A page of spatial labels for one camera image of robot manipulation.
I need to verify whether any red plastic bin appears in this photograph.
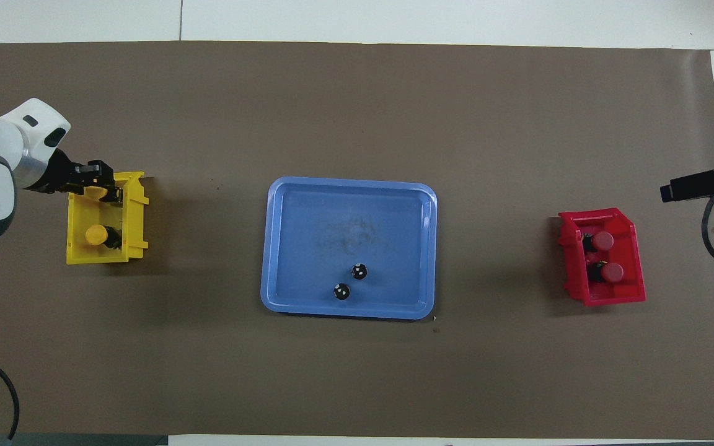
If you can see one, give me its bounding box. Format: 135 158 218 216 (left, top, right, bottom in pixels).
558 208 647 307

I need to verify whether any blue plastic tray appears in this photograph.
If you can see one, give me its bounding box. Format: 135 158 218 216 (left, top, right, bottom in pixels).
260 177 438 320

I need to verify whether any brown paper table mat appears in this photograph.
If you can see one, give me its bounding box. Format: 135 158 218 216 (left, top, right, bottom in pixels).
0 41 714 439

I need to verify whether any yellow push button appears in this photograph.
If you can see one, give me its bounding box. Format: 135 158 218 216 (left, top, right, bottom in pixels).
86 184 124 203
84 225 124 250

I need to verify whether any yellow plastic bin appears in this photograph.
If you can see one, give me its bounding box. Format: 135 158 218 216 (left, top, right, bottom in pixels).
66 172 149 265

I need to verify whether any red push button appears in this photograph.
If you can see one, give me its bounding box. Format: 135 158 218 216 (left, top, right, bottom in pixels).
588 262 625 285
582 230 615 253

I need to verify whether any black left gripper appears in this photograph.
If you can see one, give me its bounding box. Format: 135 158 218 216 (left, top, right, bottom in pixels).
25 149 115 195

